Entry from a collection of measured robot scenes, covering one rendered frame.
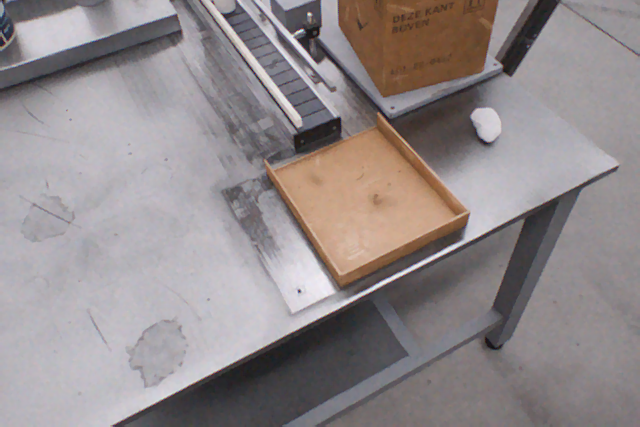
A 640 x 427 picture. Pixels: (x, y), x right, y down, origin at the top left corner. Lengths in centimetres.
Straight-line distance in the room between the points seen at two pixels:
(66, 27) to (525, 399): 160
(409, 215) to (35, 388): 67
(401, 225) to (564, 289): 108
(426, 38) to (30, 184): 85
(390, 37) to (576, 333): 118
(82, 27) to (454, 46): 91
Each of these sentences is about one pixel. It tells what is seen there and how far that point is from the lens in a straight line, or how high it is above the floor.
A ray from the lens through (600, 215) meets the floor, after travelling 224.
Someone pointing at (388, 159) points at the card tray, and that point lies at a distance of 111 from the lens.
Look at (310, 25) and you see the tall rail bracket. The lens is 123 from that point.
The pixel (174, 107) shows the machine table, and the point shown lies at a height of 83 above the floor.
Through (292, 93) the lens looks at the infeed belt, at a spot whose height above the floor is 88.
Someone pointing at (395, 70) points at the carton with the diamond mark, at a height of 92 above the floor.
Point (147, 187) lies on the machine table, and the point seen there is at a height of 83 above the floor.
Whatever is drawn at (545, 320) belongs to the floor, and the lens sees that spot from 194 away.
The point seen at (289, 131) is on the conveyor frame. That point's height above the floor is 88.
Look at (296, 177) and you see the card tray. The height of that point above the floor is 83.
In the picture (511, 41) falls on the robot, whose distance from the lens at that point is 186.
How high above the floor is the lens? 164
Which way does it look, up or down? 50 degrees down
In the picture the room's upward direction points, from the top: 5 degrees counter-clockwise
